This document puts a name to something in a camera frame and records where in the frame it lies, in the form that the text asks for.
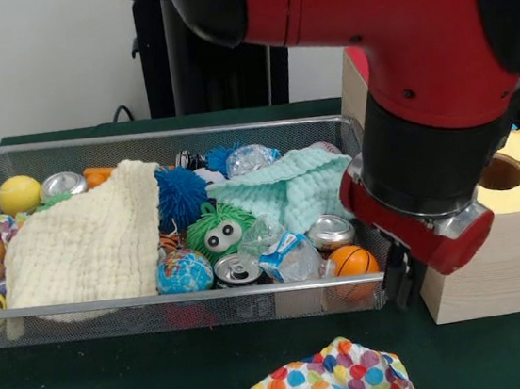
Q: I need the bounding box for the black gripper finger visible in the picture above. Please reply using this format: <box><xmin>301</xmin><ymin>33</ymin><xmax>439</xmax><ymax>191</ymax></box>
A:
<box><xmin>377</xmin><ymin>238</ymin><xmax>414</xmax><ymax>309</ymax></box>
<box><xmin>399</xmin><ymin>248</ymin><xmax>434</xmax><ymax>311</ymax></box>

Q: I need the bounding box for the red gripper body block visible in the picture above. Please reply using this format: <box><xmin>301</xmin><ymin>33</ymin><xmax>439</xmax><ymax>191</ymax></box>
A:
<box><xmin>336</xmin><ymin>151</ymin><xmax>503</xmax><ymax>289</ymax></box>

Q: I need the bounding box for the colourful polka dot cloth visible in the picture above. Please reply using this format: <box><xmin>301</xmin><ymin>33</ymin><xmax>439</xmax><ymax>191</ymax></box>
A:
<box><xmin>244</xmin><ymin>328</ymin><xmax>423</xmax><ymax>389</ymax></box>

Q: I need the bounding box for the mint green cloth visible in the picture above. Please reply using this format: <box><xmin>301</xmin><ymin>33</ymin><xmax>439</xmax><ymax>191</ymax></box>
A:
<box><xmin>201</xmin><ymin>139</ymin><xmax>379</xmax><ymax>247</ymax></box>

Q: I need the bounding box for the cream yellow cloth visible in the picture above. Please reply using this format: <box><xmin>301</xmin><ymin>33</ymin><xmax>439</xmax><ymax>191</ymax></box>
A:
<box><xmin>0</xmin><ymin>157</ymin><xmax>176</xmax><ymax>331</ymax></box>

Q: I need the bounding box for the wooden box with three holes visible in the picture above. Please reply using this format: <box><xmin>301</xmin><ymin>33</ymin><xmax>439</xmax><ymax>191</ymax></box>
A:
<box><xmin>333</xmin><ymin>26</ymin><xmax>520</xmax><ymax>334</ymax></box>

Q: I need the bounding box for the clear mesh bin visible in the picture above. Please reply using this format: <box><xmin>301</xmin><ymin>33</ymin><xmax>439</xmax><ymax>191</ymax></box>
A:
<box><xmin>0</xmin><ymin>97</ymin><xmax>422</xmax><ymax>358</ymax></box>

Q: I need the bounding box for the small orange basketball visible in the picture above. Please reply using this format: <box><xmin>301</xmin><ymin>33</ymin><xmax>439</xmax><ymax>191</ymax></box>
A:
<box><xmin>328</xmin><ymin>242</ymin><xmax>382</xmax><ymax>282</ymax></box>

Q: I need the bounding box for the silver can with closed top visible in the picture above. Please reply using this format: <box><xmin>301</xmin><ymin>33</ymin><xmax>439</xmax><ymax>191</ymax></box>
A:
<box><xmin>305</xmin><ymin>211</ymin><xmax>360</xmax><ymax>254</ymax></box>

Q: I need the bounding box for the crushed clear plastic bottle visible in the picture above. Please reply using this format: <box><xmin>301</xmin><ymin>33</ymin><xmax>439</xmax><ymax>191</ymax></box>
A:
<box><xmin>237</xmin><ymin>210</ymin><xmax>327</xmax><ymax>289</ymax></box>
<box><xmin>223</xmin><ymin>140</ymin><xmax>284</xmax><ymax>180</ymax></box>

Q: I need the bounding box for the silver can with open top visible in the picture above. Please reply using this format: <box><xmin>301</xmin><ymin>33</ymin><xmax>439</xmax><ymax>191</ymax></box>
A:
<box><xmin>212</xmin><ymin>250</ymin><xmax>268</xmax><ymax>291</ymax></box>

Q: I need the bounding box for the green fuzzy toy with eyes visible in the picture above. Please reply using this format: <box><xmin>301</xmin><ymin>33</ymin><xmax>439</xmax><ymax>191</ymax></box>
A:
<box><xmin>182</xmin><ymin>195</ymin><xmax>262</xmax><ymax>267</ymax></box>

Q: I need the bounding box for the globe print ball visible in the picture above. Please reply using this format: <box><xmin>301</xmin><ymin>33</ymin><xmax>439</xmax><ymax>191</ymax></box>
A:
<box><xmin>153</xmin><ymin>247</ymin><xmax>217</xmax><ymax>298</ymax></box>

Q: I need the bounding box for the blue spiky ball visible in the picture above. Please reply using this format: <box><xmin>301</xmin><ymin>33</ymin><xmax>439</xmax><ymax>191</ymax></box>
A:
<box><xmin>153</xmin><ymin>160</ymin><xmax>215</xmax><ymax>233</ymax></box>
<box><xmin>203</xmin><ymin>143</ymin><xmax>239</xmax><ymax>175</ymax></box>

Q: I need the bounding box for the plain yellow ball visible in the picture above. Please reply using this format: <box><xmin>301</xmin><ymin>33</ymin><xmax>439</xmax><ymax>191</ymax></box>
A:
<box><xmin>0</xmin><ymin>172</ymin><xmax>46</xmax><ymax>219</ymax></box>

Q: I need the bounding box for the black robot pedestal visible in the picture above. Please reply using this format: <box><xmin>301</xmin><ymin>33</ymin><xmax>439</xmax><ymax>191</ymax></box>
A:
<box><xmin>116</xmin><ymin>0</ymin><xmax>295</xmax><ymax>124</ymax></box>

